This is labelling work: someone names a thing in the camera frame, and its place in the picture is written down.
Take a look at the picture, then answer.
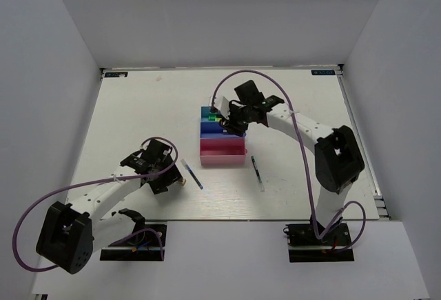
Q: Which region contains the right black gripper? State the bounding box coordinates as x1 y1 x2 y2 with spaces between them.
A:
219 101 253 137

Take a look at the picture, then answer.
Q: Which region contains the blue ink pen refill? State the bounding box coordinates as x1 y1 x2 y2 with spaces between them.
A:
181 159 203 190

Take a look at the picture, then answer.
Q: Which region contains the green ink pen refill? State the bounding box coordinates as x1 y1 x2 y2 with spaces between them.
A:
251 155 265 192

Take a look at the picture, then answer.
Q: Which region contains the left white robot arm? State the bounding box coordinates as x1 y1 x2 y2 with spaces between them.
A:
36 137 183 274

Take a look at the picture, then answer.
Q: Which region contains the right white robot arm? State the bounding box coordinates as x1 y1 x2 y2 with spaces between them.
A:
212 80 365 244

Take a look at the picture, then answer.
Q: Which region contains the light blue drawer container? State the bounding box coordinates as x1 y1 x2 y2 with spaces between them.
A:
201 106 222 122

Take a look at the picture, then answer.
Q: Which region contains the dark blue drawer container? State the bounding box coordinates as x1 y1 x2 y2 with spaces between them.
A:
200 121 246 139

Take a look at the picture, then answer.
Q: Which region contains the pink drawer container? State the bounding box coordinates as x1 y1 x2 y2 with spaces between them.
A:
199 137 247 167

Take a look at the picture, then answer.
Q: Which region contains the right blue corner label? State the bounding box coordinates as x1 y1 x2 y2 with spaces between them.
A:
311 70 336 76

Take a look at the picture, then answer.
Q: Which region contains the blue corner label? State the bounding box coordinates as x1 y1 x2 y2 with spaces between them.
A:
311 70 336 76
104 72 128 78

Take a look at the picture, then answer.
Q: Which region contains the left blue corner label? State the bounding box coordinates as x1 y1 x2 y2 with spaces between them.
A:
104 72 128 78

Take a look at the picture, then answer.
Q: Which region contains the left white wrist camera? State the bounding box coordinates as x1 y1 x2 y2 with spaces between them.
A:
163 144 173 157

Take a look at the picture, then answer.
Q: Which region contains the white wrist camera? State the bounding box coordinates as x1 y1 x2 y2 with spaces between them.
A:
210 95 230 119
163 144 173 157

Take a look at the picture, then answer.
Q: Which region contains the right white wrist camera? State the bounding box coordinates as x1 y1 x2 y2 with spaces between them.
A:
210 95 230 119

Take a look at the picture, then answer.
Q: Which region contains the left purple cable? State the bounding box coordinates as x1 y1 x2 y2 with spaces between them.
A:
12 137 178 272

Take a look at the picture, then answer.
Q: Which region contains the purple cable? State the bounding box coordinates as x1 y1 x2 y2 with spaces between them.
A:
210 69 367 252
12 137 178 272

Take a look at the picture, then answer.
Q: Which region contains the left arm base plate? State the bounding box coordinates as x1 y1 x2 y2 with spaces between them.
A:
99 223 167 262

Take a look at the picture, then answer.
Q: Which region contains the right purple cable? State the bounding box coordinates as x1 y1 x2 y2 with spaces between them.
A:
210 69 367 252

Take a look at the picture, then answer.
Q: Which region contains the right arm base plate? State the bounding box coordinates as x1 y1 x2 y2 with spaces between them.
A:
283 223 354 263

